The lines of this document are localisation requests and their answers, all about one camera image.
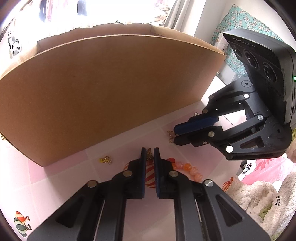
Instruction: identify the right hand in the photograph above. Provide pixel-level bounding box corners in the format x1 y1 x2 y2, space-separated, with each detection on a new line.
286 149 296 163

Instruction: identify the black camera box right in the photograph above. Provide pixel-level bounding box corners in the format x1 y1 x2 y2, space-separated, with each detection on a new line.
223 29 295 128

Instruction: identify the gold butterfly outline pendant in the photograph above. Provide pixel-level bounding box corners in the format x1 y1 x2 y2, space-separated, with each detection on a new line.
168 131 176 144

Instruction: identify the large brown cardboard box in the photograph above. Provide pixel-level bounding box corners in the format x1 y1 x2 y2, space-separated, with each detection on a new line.
1 23 225 166

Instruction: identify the grey curtain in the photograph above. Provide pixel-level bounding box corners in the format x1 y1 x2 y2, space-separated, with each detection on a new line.
164 0 206 34

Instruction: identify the small gold earring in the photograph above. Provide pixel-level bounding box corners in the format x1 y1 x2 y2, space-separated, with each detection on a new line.
146 148 154 161

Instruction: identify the yellow gold charm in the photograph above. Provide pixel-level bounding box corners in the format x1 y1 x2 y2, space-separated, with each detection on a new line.
99 156 112 165

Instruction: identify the orange bead bracelet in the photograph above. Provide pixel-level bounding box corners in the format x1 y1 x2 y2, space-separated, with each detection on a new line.
166 157 204 182

